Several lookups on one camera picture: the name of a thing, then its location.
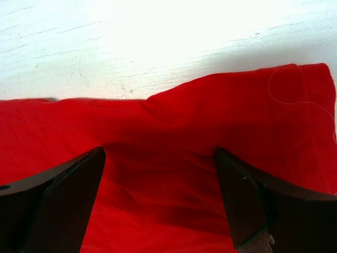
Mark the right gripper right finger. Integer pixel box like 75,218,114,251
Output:
215,148,336,252

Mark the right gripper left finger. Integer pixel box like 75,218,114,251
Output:
1,147,106,253

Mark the red t shirt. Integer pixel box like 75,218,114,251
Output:
1,64,336,252

